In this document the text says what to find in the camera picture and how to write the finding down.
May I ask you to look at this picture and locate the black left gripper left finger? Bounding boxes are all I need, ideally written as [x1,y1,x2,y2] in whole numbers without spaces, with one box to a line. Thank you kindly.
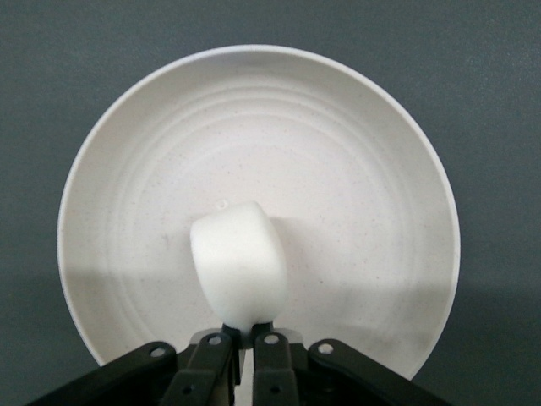
[29,323,243,406]

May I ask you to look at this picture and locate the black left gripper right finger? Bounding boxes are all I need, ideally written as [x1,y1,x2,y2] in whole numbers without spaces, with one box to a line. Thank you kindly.
[252,321,450,406]

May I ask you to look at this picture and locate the cream round plate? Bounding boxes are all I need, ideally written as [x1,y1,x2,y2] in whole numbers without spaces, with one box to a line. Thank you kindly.
[57,44,461,381]

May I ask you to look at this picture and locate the white steamed bun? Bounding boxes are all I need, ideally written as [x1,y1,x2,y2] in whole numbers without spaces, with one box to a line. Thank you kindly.
[189,200,289,332]

